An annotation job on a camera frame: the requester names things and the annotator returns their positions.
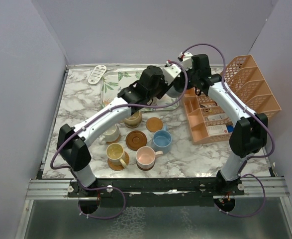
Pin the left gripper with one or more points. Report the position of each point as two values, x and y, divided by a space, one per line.
165 87

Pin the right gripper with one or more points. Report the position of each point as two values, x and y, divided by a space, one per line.
190 86

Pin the grey blue mug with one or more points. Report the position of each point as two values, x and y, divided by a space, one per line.
175 90

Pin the tan brown mug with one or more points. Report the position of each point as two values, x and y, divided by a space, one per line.
134 120

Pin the light blue mug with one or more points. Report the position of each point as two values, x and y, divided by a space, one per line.
162 140

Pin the white cream mug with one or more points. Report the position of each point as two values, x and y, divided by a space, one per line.
110 134

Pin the pink mug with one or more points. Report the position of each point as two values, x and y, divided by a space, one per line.
147 156

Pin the yellow mug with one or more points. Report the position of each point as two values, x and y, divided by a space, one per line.
116 155

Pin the dark walnut coaster front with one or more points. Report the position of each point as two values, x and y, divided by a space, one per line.
145 169

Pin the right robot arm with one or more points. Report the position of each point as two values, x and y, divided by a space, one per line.
249 134

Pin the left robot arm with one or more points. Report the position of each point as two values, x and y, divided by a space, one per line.
74 142

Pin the light wood coaster right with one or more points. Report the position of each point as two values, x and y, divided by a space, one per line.
154 124

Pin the large brown wood coaster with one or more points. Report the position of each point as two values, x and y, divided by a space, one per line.
135 140

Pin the woven rattan coaster front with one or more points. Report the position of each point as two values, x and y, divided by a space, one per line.
120 166

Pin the floral serving tray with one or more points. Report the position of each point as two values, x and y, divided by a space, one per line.
114 80

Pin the orange plastic file organizer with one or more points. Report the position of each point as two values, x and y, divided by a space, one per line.
245 79

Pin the stapler box in organizer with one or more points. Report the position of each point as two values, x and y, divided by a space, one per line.
216 120

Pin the white barcode tag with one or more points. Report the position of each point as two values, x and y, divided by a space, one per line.
96 74

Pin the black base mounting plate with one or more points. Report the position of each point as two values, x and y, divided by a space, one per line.
153 192

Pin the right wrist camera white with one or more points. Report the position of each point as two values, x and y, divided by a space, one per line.
186 60

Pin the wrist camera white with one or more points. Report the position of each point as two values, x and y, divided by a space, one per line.
171 73
186 60

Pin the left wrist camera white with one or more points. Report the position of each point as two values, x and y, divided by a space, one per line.
171 73

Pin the aluminium rail frame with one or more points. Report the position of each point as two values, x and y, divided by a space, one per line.
263 212

